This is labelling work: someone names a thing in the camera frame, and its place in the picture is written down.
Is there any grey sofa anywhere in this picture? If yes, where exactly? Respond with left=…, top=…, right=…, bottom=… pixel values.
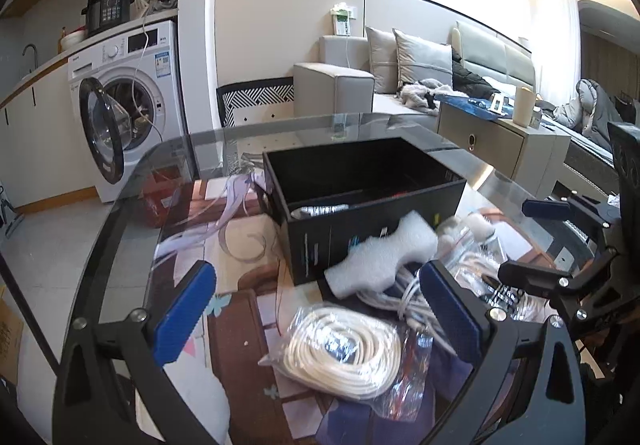
left=293, top=20, right=538, bottom=126

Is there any printed table mat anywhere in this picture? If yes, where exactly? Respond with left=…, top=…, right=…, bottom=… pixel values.
left=155, top=175, right=566, bottom=445

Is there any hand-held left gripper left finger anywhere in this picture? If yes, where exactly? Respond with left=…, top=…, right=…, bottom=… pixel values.
left=51, top=260, right=231, bottom=445

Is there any patterned black white chair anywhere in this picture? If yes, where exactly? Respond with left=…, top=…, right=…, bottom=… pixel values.
left=216, top=77, right=296, bottom=128

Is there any white kitchen counter cabinet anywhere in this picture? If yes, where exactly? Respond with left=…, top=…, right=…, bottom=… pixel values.
left=0, top=55, right=101, bottom=210

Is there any grey cable bundle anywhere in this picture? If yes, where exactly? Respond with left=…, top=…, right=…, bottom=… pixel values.
left=356, top=262, right=451, bottom=326

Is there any white cylinder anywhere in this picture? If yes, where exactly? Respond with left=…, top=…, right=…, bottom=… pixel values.
left=513, top=86, right=537, bottom=127

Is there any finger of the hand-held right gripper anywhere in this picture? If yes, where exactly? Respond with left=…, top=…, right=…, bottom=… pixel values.
left=521, top=195, right=623, bottom=246
left=497, top=247, right=621, bottom=326

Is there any grey down jacket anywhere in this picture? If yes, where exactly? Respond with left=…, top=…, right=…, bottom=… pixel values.
left=554, top=79, right=626, bottom=150

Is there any grey sofa pillow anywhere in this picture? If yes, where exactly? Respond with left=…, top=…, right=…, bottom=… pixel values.
left=392, top=28, right=453, bottom=93
left=365, top=26, right=401, bottom=94

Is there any white foam piece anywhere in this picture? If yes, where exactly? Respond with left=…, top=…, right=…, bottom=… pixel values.
left=324, top=211, right=453, bottom=298

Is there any clear bag with cable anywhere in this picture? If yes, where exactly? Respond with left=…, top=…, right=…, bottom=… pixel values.
left=440, top=235, right=551, bottom=321

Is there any black pressure cooker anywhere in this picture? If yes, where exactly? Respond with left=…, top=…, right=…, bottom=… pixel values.
left=81, top=0, right=135, bottom=36

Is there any blue packet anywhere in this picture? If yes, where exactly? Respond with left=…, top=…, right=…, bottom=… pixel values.
left=442, top=94, right=518, bottom=118

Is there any white bowl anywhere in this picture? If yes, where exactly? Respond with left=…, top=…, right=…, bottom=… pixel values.
left=59, top=27, right=88, bottom=50

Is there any bagged white cable coil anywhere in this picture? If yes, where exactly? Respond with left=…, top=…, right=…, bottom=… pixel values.
left=257, top=305, right=433, bottom=418

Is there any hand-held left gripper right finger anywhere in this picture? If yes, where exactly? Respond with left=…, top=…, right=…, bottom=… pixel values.
left=419, top=259, right=586, bottom=445

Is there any white washing machine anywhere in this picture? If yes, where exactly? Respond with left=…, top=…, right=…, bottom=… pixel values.
left=68, top=20, right=187, bottom=204

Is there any beige side cabinet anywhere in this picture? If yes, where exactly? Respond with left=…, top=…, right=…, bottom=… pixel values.
left=436, top=95, right=572, bottom=198

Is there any black cardboard box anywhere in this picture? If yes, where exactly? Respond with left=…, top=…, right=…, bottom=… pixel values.
left=262, top=137, right=468, bottom=287

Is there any red box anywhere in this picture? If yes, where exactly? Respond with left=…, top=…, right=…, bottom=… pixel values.
left=135, top=165, right=181, bottom=228

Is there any silver packet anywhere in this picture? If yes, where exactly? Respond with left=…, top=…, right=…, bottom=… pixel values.
left=290, top=204, right=348, bottom=218

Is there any brown cardboard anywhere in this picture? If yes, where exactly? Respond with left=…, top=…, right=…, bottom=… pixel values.
left=0, top=297, right=25, bottom=386

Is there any grey fur cloth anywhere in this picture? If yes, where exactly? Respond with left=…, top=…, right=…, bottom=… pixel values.
left=397, top=79, right=453, bottom=113

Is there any white wall intercom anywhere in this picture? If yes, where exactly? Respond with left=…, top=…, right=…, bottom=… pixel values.
left=330, top=2, right=358, bottom=36

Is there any black jacket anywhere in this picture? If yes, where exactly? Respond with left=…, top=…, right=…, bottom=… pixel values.
left=450, top=47, right=501, bottom=98

